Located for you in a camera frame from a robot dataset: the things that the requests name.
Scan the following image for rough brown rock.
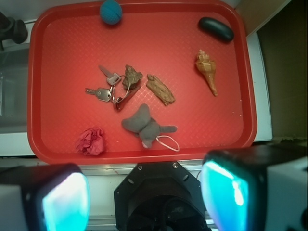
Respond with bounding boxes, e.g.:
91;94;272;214
122;64;143;90

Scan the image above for black smooth oval stone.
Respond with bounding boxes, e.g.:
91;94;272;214
198;17;234;42

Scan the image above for crumpled red paper ball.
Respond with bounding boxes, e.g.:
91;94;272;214
76;127;106;156

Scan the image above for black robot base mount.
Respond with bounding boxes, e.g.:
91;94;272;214
114;162;210;231

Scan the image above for grey plush bunny toy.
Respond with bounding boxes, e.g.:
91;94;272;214
121;103;180;152

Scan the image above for brown cardboard panel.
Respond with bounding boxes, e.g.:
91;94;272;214
257;0;308;141

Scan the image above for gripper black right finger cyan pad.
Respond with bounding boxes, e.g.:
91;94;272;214
201;143;308;231

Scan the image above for silver key bunch with ring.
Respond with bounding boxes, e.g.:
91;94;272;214
85;65;141;112

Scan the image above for red plastic tray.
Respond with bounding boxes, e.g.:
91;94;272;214
27;0;257;165

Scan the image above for brown spiral seashell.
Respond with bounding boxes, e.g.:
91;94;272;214
195;50;218;97

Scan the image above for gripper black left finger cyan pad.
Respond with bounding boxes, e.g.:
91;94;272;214
0;164;90;231

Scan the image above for blue crocheted ball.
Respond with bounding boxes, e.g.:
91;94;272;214
100;0;122;25

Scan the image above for brown wood chip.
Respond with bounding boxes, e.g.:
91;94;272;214
146;74;176;106

